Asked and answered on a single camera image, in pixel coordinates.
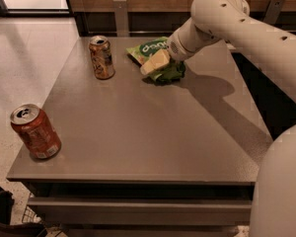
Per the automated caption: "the wire basket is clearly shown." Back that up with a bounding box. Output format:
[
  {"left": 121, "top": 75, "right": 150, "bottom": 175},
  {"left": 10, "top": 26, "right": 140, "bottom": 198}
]
[{"left": 22, "top": 206, "right": 41, "bottom": 223}]

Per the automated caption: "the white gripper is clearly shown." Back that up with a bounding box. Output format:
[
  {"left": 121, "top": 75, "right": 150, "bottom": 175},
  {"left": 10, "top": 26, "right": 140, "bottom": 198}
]
[{"left": 140, "top": 18, "right": 220, "bottom": 75}]

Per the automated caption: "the brown patterned drink can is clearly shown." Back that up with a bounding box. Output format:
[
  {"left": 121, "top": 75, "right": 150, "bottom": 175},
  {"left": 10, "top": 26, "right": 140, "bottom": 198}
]
[{"left": 89, "top": 36, "right": 115, "bottom": 80}]

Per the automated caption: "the red coke can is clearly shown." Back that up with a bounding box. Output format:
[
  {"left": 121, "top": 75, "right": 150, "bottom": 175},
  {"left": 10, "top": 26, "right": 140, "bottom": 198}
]
[{"left": 10, "top": 104, "right": 61, "bottom": 159}]

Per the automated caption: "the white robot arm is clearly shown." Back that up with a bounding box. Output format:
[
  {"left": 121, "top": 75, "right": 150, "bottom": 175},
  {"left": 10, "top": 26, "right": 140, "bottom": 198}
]
[{"left": 141, "top": 0, "right": 296, "bottom": 237}]

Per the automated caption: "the right metal bracket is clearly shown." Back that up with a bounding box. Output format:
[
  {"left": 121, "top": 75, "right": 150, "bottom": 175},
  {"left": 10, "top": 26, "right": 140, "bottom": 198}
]
[{"left": 263, "top": 0, "right": 286, "bottom": 25}]

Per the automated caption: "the grey cabinet drawer front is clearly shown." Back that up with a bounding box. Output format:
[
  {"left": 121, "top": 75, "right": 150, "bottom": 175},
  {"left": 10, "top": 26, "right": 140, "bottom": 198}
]
[{"left": 28, "top": 197, "right": 251, "bottom": 226}]

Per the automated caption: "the left metal bracket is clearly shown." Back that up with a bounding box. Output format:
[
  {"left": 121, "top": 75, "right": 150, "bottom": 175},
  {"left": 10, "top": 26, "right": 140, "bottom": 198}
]
[{"left": 113, "top": 0, "right": 129, "bottom": 37}]

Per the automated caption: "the metal bracket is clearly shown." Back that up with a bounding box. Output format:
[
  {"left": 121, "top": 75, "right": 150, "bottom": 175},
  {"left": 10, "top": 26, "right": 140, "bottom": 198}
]
[
  {"left": 263, "top": 0, "right": 286, "bottom": 25},
  {"left": 113, "top": 0, "right": 129, "bottom": 37}
]

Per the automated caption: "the green rice chip bag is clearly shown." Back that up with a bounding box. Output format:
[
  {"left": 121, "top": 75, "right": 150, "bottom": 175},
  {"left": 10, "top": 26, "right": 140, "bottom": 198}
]
[{"left": 127, "top": 37, "right": 185, "bottom": 83}]

